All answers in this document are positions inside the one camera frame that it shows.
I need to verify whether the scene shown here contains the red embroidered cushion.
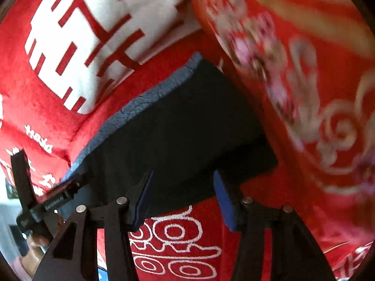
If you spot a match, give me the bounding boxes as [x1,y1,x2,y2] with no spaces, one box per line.
[187,0,375,195]

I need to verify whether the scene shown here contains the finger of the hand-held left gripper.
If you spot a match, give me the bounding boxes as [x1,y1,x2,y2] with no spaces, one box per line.
[10,149,37,211]
[29,176,88,221]

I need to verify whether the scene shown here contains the red printed sofa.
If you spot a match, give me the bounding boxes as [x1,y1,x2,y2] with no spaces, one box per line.
[0,0,375,281]

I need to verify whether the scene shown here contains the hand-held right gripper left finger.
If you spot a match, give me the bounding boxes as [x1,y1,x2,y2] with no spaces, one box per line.
[32,170,154,281]

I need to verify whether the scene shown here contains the person's left forearm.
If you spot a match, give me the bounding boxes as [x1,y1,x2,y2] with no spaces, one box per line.
[10,256,33,280]

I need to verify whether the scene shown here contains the person's left hand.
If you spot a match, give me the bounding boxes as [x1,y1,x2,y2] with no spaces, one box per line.
[23,233,53,273]

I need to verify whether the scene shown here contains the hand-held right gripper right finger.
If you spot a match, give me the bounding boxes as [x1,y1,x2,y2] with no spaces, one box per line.
[213,170,337,281]

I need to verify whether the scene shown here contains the black pants with blue waistband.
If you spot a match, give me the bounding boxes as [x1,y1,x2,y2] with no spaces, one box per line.
[60,51,279,220]

